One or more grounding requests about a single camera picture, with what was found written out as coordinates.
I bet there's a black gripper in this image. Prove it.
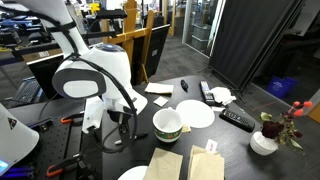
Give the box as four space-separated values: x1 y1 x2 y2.
107 110 132 134

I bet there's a grey black marker pen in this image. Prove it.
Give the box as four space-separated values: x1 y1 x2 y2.
114 132 148 146

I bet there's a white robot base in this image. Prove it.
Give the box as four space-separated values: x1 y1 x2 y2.
0 104 40 175

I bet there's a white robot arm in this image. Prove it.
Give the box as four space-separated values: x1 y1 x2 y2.
14 0 148 133

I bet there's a white sticky note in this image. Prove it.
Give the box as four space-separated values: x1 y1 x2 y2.
154 96 168 107

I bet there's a white green mug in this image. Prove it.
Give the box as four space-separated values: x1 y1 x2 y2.
153 107 183 143

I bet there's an upper orange black clamp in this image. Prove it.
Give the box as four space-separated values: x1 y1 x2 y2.
60 111 84 125

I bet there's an orange black clamp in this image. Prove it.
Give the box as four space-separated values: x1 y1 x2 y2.
60 111 84 125
46 153 83 177

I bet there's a white plate at table edge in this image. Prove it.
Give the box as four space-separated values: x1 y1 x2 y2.
118 166 147 180

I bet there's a left brown paper bag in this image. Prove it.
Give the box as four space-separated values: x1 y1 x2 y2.
143 148 183 180

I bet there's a brown paper bag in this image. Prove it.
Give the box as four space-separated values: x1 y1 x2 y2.
143 148 183 180
187 145 225 180

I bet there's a yellow packet by mug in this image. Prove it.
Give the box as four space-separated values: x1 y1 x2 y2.
182 125 191 133

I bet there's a small black device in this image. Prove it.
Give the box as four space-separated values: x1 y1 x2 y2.
180 79 189 92

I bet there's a large white plate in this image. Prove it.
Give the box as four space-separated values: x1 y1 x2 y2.
176 100 215 128

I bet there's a wooden easel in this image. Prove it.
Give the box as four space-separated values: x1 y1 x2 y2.
103 0 155 84

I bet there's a lower orange black clamp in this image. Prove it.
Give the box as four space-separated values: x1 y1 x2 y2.
46 153 83 177

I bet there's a silver black remote control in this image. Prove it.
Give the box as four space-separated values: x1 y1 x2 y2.
200 81 215 106

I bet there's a right brown paper bag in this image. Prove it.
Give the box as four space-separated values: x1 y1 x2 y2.
187 145 225 180

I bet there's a pink sweetener packet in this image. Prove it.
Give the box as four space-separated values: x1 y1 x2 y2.
205 139 218 152

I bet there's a small white label card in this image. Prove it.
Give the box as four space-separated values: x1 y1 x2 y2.
211 107 225 112

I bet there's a black monitor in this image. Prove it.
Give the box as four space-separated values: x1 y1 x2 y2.
27 25 169 99

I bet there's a black keyboard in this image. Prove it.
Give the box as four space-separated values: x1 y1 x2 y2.
12 77 40 106

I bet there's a crumpled white tissue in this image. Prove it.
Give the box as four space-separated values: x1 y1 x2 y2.
210 87 236 105

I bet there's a white ribbed flower vase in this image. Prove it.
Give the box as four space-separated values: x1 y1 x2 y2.
250 131 278 156

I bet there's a black room divider screen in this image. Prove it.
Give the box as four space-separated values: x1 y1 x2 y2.
209 0 305 90

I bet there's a dried rose bouquet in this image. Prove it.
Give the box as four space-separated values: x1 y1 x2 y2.
260 101 313 149

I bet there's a blue bin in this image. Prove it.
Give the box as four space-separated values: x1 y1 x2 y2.
267 76 297 98

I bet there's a black camera on mount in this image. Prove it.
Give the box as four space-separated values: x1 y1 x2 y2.
82 9 127 39

